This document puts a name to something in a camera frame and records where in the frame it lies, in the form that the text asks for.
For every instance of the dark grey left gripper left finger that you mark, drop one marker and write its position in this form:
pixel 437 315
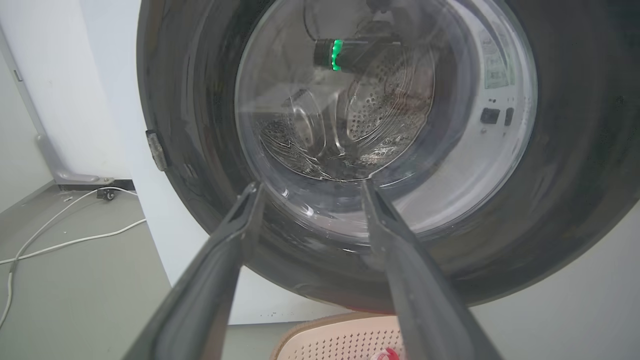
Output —
pixel 200 295

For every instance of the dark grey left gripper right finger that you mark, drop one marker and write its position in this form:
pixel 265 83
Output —
pixel 430 305

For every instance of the dark round washing machine door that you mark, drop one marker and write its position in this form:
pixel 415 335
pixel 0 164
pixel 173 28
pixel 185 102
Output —
pixel 565 165

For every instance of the white washing machine body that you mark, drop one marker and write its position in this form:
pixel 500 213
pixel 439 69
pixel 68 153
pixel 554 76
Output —
pixel 575 320

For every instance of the grey door latch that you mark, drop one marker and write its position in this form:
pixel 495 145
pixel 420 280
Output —
pixel 157 150

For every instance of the red and white toy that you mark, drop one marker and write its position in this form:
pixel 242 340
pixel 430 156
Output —
pixel 386 354

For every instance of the beige perforated laundry basket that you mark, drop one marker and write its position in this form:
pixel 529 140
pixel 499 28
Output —
pixel 340 340

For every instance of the small black caster wheel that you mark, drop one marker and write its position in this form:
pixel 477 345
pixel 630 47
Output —
pixel 106 194

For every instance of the perforated steel washer drum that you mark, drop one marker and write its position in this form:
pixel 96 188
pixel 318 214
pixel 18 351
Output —
pixel 380 110

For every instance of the white instruction sticker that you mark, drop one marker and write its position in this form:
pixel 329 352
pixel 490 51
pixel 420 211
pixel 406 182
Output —
pixel 496 60

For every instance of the grey partition post foot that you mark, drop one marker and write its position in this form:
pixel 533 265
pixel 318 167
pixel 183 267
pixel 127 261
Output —
pixel 75 172

